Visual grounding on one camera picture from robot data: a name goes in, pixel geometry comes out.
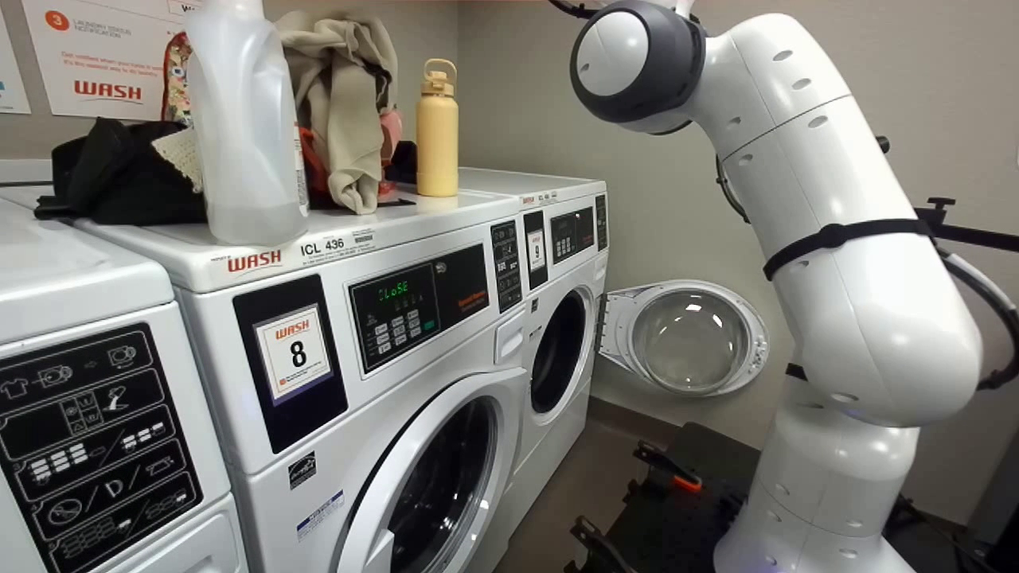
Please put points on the middle white washing machine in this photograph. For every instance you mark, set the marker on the middle white washing machine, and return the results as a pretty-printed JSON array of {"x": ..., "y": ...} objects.
[{"x": 357, "y": 380}]

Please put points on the left white washing machine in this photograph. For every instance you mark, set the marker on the left white washing machine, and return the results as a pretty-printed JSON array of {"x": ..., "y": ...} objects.
[{"x": 547, "y": 265}]

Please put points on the white washing machine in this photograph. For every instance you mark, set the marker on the white washing machine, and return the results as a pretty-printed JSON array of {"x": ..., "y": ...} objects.
[
  {"x": 110, "y": 460},
  {"x": 357, "y": 380},
  {"x": 547, "y": 265}
]

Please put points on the wall instruction poster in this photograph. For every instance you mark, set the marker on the wall instruction poster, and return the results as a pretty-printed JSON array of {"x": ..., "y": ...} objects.
[{"x": 104, "y": 60}]

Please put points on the black clothing pile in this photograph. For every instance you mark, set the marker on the black clothing pile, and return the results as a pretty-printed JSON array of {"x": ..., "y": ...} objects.
[{"x": 116, "y": 176}]

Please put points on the right white washing machine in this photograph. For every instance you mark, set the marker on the right white washing machine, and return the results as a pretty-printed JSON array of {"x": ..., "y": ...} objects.
[{"x": 110, "y": 460}]

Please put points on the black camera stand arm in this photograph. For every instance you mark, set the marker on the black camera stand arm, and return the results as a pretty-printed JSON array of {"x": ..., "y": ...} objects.
[{"x": 964, "y": 226}]

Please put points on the beige sweatshirt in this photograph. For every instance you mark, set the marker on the beige sweatshirt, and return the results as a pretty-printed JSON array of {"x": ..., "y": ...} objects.
[{"x": 345, "y": 97}]

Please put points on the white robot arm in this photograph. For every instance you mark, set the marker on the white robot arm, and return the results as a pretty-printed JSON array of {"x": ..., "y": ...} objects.
[{"x": 883, "y": 339}]

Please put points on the white detergent bottle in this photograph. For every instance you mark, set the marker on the white detergent bottle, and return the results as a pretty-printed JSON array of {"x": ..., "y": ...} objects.
[{"x": 247, "y": 124}]

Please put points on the yellow water bottle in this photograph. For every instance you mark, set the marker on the yellow water bottle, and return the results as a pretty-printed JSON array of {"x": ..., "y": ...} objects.
[{"x": 438, "y": 131}]

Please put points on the black orange clamp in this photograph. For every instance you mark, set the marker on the black orange clamp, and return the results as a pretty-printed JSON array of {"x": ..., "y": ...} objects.
[{"x": 680, "y": 475}]

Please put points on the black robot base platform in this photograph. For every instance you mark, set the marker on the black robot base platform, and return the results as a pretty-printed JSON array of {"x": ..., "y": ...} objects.
[{"x": 662, "y": 529}]

